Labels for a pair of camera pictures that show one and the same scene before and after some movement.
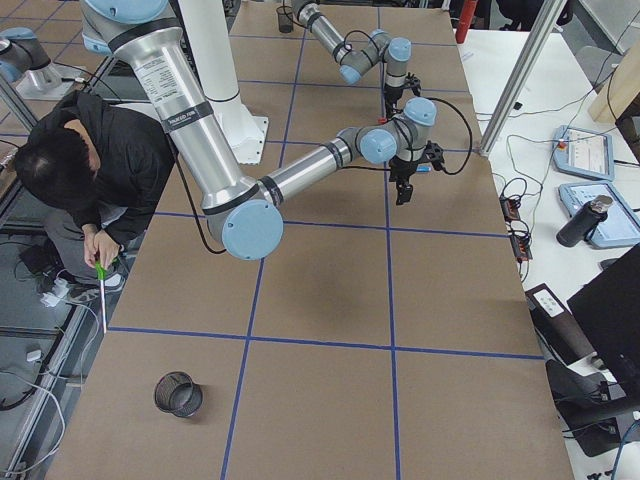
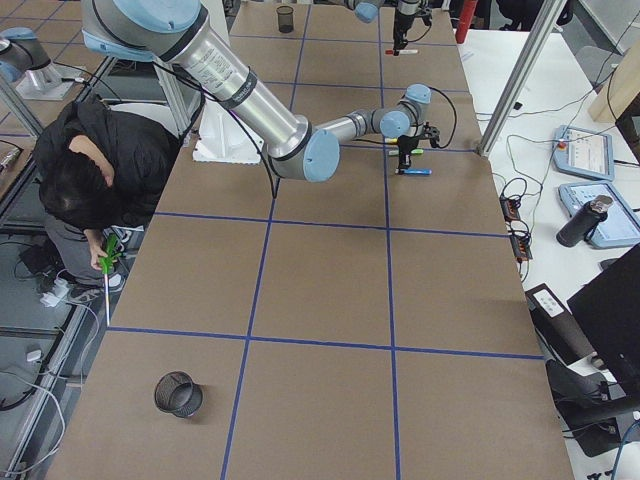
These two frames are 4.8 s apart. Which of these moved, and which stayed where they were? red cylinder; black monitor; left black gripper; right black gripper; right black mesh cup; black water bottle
Moved: left black gripper; right black gripper
Stayed: black monitor; black water bottle; right black mesh cup; red cylinder
